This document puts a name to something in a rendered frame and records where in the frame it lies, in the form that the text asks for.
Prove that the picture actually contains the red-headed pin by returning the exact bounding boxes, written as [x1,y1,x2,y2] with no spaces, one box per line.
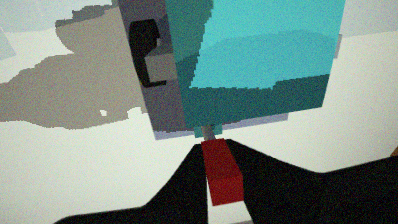
[201,125,244,206]

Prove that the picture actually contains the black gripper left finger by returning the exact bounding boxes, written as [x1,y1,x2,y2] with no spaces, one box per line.
[54,144,209,224]

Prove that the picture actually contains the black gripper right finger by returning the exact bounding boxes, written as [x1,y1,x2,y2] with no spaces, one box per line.
[225,139,398,224]

